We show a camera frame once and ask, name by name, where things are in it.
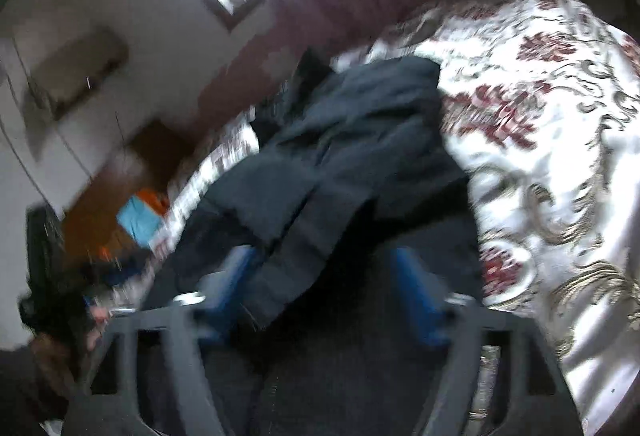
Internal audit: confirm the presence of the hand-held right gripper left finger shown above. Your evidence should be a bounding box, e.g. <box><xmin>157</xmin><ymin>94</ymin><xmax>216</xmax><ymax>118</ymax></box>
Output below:
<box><xmin>65</xmin><ymin>247</ymin><xmax>257</xmax><ymax>436</ymax></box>

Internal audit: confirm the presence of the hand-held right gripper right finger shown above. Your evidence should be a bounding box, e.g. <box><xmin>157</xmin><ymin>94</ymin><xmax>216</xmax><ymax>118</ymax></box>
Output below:
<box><xmin>389</xmin><ymin>246</ymin><xmax>585</xmax><ymax>436</ymax></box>

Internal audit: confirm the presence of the dark padded jacket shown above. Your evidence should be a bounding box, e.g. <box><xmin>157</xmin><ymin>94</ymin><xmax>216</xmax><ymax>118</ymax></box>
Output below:
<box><xmin>145</xmin><ymin>47</ymin><xmax>485</xmax><ymax>436</ymax></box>

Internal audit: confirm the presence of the person's left hand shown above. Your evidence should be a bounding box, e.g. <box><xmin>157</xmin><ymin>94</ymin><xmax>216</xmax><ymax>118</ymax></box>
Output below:
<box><xmin>30</xmin><ymin>306</ymin><xmax>108</xmax><ymax>394</ymax></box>

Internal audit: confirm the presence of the striped pillow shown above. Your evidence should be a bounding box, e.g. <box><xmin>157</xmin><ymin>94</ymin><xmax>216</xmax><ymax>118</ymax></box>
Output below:
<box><xmin>116</xmin><ymin>189</ymin><xmax>172</xmax><ymax>248</ymax></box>

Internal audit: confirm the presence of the wooden headboard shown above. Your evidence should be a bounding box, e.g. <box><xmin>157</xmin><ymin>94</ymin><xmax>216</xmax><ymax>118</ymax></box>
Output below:
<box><xmin>59</xmin><ymin>117</ymin><xmax>202</xmax><ymax>263</ymax></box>

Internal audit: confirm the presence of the cloth-covered air conditioner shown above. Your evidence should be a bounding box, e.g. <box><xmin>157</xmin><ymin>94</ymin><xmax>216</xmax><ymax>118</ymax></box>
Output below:
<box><xmin>26</xmin><ymin>27</ymin><xmax>130</xmax><ymax>121</ymax></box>

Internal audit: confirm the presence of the floral bedspread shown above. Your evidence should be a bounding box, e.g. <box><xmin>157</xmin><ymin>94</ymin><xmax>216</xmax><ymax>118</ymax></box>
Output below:
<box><xmin>150</xmin><ymin>0</ymin><xmax>640</xmax><ymax>436</ymax></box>

